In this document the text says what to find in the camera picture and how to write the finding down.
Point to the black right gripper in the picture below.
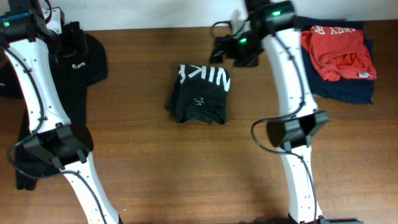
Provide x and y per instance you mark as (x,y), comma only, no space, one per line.
(231,40)

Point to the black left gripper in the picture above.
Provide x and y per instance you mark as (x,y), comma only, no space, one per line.
(71,48)

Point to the dark green t-shirt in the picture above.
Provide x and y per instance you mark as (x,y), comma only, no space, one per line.
(200,93)

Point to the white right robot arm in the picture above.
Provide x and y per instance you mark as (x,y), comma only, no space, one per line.
(270,27)

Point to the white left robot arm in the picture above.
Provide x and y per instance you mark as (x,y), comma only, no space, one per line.
(30,35)

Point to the black zip-neck sweater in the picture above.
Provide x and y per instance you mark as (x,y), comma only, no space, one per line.
(72,77)

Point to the red printed t-shirt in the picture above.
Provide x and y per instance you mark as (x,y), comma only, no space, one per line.
(338,52)

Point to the navy blue folded garment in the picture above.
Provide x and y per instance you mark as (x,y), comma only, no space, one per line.
(347,91)

